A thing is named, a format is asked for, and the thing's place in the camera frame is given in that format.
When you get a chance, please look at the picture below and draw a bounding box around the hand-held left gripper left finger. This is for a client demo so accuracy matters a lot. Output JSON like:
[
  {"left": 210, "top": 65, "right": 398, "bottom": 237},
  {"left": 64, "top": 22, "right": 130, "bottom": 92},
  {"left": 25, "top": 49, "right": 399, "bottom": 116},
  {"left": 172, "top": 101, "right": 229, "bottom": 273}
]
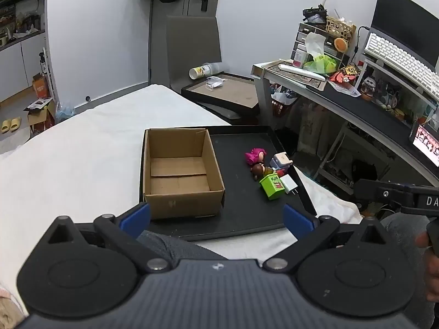
[{"left": 46, "top": 203, "right": 172, "bottom": 275}]

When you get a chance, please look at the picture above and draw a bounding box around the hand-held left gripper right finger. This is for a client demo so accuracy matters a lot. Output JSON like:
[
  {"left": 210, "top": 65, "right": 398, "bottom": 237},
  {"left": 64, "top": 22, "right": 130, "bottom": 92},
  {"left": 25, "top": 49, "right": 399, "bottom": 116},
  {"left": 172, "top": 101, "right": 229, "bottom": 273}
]
[{"left": 262, "top": 204, "right": 392, "bottom": 275}]

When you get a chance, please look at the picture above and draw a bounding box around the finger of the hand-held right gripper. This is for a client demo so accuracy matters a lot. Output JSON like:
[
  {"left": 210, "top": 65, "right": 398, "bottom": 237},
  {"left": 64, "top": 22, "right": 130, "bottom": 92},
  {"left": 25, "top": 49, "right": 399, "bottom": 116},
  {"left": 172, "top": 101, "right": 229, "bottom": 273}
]
[{"left": 355, "top": 179, "right": 417, "bottom": 209}]

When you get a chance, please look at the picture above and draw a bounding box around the white charger plug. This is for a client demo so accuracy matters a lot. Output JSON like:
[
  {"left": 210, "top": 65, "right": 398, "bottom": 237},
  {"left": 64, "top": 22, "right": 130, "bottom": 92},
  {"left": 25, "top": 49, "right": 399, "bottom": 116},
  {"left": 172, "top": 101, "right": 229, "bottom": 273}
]
[{"left": 280, "top": 174, "right": 298, "bottom": 196}]

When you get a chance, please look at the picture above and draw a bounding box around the green hexagonal container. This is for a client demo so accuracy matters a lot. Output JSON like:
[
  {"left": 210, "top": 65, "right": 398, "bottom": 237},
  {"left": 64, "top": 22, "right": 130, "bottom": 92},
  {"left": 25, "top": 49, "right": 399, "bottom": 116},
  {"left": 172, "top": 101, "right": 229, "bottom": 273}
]
[{"left": 259, "top": 174, "right": 286, "bottom": 202}]

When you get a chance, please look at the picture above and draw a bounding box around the brown cardboard box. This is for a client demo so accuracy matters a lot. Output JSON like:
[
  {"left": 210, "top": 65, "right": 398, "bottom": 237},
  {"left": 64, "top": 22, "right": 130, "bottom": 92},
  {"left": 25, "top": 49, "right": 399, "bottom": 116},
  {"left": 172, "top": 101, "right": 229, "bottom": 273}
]
[{"left": 143, "top": 128, "right": 226, "bottom": 220}]

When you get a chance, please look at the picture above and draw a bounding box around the black shallow tray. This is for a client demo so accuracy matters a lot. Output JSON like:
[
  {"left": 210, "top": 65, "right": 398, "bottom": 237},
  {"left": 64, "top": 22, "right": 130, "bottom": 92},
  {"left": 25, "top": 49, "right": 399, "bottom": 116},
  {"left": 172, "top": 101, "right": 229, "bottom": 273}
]
[{"left": 139, "top": 125, "right": 318, "bottom": 242}]

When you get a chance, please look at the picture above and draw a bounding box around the white lavender toy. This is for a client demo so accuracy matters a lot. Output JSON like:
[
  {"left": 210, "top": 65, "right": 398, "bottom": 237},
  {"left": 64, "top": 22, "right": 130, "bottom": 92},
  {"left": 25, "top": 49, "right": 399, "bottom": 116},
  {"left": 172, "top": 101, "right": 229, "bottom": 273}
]
[{"left": 270, "top": 151, "right": 292, "bottom": 170}]

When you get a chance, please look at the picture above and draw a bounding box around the person's right hand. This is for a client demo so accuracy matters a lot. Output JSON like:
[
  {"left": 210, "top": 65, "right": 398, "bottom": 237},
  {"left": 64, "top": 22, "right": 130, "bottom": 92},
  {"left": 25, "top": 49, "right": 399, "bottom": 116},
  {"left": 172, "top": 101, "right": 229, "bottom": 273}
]
[{"left": 414, "top": 232, "right": 439, "bottom": 302}]

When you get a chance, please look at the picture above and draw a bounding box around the person's right leg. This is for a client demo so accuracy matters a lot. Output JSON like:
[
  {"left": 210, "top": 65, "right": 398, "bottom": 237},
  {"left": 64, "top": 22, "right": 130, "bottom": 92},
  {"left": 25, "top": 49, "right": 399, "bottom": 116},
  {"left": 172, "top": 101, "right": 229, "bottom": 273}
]
[{"left": 379, "top": 212, "right": 433, "bottom": 329}]

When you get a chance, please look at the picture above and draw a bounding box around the tablet screen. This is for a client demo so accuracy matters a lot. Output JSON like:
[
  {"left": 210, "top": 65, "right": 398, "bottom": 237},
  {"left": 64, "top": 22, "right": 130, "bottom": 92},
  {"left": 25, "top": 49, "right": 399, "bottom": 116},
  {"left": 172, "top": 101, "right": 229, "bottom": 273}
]
[{"left": 408, "top": 123, "right": 439, "bottom": 168}]

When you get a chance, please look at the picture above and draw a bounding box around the brown haired figurine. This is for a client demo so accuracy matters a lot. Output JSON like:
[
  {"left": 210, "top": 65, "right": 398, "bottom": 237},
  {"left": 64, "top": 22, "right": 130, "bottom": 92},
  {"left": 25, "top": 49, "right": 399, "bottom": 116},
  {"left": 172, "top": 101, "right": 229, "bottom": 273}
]
[{"left": 251, "top": 163, "right": 269, "bottom": 180}]

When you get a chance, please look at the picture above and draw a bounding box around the black desk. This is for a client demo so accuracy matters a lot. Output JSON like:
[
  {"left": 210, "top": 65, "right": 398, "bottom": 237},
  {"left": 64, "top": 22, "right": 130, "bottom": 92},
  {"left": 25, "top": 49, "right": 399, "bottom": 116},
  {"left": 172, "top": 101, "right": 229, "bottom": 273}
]
[{"left": 252, "top": 60, "right": 439, "bottom": 194}]

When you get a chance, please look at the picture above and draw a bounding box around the pink haired figurine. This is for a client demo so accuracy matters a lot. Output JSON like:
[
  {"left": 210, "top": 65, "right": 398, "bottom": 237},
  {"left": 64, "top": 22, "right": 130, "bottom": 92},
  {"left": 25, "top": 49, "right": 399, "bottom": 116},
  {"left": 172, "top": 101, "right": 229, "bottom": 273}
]
[{"left": 244, "top": 148, "right": 267, "bottom": 164}]

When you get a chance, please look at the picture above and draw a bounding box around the panda figurine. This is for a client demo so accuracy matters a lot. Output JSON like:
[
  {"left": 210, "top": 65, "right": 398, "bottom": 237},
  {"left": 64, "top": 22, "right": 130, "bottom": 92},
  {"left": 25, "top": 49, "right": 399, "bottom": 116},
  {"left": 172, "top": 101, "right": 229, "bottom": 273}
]
[{"left": 360, "top": 77, "right": 378, "bottom": 101}]

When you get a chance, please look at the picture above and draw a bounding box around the red basket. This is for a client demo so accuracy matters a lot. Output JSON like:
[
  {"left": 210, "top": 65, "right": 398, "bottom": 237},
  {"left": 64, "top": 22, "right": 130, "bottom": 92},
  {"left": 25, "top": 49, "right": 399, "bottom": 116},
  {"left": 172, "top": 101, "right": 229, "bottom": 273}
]
[{"left": 271, "top": 89, "right": 298, "bottom": 119}]

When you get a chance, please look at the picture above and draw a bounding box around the red snack packet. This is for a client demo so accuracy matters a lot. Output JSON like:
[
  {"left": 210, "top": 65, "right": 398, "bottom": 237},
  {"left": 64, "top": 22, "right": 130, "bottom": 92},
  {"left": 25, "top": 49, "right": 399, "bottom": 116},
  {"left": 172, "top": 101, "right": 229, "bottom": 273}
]
[{"left": 328, "top": 65, "right": 361, "bottom": 88}]

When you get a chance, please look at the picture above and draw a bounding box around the blue plastic bag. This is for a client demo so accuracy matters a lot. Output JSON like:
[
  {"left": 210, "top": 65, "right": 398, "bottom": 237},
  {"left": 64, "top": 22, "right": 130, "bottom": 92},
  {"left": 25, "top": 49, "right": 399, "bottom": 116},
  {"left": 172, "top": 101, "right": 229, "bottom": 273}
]
[{"left": 55, "top": 103, "right": 77, "bottom": 122}]

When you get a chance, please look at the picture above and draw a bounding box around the white keyboard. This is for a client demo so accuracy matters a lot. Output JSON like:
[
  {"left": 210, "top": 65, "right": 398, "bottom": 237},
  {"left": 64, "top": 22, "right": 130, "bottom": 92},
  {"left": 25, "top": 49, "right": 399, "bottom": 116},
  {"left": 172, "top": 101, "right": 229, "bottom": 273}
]
[{"left": 364, "top": 33, "right": 439, "bottom": 101}]

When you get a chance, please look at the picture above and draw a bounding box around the open cardboard box on floor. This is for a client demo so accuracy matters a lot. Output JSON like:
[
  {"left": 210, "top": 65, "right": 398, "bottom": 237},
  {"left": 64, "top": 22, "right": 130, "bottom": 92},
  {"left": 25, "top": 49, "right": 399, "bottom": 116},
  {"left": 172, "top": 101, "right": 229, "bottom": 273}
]
[{"left": 23, "top": 98, "right": 57, "bottom": 134}]

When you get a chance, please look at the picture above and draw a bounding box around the green plastic bag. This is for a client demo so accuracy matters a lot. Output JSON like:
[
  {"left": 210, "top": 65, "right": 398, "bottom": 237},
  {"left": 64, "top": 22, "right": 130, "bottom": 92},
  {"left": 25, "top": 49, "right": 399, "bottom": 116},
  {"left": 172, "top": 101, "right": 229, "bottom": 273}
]
[{"left": 303, "top": 54, "right": 338, "bottom": 75}]

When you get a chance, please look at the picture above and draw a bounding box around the white roll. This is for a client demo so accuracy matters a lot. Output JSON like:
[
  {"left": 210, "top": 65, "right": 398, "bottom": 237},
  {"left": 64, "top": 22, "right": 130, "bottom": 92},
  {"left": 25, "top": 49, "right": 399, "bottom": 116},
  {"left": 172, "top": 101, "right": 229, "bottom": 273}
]
[{"left": 278, "top": 63, "right": 328, "bottom": 82}]

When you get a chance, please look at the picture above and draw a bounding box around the black framed brown board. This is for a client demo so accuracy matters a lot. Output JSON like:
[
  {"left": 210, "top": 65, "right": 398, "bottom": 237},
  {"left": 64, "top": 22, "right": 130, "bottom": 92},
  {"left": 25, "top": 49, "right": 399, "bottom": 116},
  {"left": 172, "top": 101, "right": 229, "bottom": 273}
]
[{"left": 181, "top": 72, "right": 260, "bottom": 117}]

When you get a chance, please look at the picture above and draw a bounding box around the grey drawer organiser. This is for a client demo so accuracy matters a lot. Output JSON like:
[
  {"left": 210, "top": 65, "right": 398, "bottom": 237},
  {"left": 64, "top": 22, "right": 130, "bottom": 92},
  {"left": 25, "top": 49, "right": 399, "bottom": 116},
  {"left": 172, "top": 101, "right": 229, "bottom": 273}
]
[{"left": 291, "top": 22, "right": 350, "bottom": 66}]

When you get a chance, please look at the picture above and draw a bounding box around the white face mask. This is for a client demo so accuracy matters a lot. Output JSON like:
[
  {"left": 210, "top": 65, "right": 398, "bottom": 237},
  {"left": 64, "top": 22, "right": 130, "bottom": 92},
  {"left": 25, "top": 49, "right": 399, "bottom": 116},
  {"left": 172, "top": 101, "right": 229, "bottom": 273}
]
[{"left": 205, "top": 76, "right": 227, "bottom": 91}]

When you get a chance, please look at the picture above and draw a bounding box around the white tissue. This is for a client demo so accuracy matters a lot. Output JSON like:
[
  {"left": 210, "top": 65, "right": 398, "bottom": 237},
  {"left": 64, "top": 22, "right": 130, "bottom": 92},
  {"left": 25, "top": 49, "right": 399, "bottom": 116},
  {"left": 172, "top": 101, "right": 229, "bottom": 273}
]
[{"left": 305, "top": 32, "right": 326, "bottom": 59}]

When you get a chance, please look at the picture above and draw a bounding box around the orange box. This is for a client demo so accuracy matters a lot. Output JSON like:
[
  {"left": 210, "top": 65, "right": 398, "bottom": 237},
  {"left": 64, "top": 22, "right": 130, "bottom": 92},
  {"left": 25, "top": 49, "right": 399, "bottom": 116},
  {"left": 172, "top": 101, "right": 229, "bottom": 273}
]
[{"left": 32, "top": 73, "right": 50, "bottom": 101}]

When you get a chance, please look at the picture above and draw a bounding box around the paper cup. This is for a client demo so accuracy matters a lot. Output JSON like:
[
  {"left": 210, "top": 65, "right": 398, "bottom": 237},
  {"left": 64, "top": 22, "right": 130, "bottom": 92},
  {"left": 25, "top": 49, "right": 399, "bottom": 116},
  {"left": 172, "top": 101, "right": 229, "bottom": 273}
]
[{"left": 189, "top": 62, "right": 223, "bottom": 79}]

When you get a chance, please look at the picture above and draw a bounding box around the wicker basket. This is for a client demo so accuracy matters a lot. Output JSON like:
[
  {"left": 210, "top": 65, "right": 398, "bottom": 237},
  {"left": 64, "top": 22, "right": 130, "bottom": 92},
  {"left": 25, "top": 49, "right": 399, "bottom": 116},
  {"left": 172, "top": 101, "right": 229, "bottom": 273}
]
[{"left": 325, "top": 15, "right": 357, "bottom": 40}]

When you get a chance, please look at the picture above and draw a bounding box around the black monitor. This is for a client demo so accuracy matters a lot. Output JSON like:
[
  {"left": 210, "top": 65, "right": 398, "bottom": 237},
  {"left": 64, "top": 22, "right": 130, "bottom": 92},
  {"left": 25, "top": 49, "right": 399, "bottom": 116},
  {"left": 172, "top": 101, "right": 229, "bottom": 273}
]
[{"left": 371, "top": 0, "right": 439, "bottom": 72}]

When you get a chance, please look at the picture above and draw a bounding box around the grey leaning panel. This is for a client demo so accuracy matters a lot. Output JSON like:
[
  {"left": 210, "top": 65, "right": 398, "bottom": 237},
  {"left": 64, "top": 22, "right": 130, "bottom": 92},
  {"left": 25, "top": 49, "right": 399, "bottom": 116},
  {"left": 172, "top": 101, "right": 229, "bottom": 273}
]
[{"left": 166, "top": 15, "right": 223, "bottom": 91}]

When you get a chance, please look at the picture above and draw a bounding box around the wall shelf unit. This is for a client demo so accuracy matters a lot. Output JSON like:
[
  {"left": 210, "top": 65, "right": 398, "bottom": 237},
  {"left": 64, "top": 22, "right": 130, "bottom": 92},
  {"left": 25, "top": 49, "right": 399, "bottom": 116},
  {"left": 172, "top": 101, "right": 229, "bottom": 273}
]
[{"left": 0, "top": 0, "right": 47, "bottom": 50}]

